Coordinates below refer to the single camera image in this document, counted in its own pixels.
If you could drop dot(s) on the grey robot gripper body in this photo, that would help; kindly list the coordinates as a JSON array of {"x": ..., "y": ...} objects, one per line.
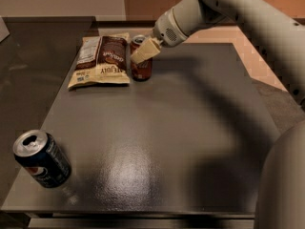
[{"x": 165, "y": 31}]

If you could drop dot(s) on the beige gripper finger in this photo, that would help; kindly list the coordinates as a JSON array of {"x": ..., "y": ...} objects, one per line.
[{"x": 149, "y": 48}]

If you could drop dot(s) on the red coke can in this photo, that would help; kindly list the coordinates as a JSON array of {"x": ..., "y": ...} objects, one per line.
[{"x": 141, "y": 71}]

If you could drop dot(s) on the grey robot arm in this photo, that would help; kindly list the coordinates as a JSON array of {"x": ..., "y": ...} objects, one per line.
[{"x": 279, "y": 40}]

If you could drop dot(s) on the brown chip bag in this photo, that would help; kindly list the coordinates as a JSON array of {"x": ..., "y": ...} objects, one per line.
[{"x": 101, "y": 60}]

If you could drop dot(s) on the black pepsi can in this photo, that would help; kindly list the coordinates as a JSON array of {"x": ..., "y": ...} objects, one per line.
[{"x": 37, "y": 152}]

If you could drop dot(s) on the dark grey side cabinet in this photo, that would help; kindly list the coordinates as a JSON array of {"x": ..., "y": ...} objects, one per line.
[{"x": 34, "y": 61}]

